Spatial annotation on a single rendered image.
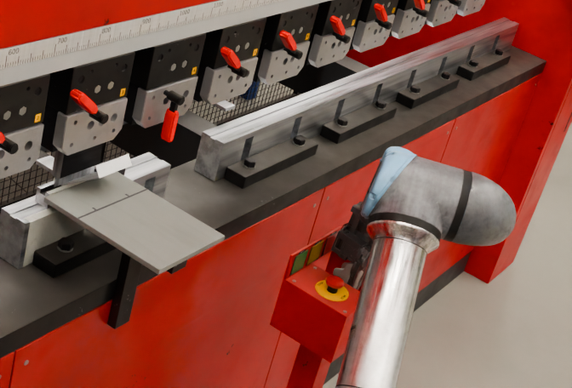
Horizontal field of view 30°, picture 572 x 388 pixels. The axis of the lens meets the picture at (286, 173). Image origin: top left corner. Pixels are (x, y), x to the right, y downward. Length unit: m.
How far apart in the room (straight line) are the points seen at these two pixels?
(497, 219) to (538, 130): 2.13
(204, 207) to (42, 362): 0.52
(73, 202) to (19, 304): 0.20
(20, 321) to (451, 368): 2.01
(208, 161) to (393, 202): 0.74
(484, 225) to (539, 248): 2.78
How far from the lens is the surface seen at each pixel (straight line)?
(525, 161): 3.85
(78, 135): 1.82
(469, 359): 3.62
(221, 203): 2.22
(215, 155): 2.28
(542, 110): 3.78
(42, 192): 1.91
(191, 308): 2.23
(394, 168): 1.65
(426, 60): 3.07
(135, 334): 2.09
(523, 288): 4.14
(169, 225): 1.86
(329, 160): 2.53
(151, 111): 1.95
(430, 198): 1.65
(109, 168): 1.88
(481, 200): 1.66
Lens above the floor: 1.96
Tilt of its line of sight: 27 degrees down
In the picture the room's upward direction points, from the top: 16 degrees clockwise
